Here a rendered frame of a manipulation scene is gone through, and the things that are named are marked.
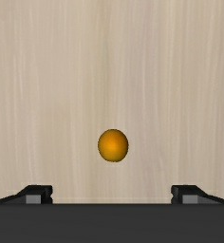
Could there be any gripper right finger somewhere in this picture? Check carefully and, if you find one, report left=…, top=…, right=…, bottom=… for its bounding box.
left=170, top=184, right=224, bottom=205

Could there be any orange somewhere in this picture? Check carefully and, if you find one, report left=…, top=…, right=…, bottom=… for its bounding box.
left=97, top=128, right=130, bottom=163

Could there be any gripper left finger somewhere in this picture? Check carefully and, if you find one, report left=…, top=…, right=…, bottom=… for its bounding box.
left=0, top=184, right=54, bottom=205

